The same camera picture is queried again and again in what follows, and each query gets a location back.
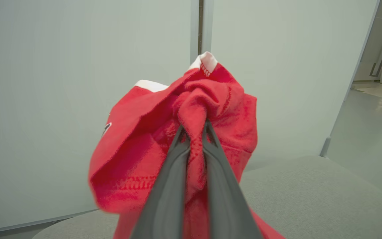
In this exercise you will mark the grey partition end post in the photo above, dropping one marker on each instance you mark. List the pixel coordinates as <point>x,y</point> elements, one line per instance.
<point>325,146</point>

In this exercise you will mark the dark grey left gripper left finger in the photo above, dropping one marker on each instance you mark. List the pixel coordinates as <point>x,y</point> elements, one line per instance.
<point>166,199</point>

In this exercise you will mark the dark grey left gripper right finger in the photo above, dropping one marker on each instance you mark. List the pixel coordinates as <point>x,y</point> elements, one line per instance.
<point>224,199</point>

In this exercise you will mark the red shorts with white stripe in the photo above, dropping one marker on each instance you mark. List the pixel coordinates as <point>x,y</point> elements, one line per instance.
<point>134,146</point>

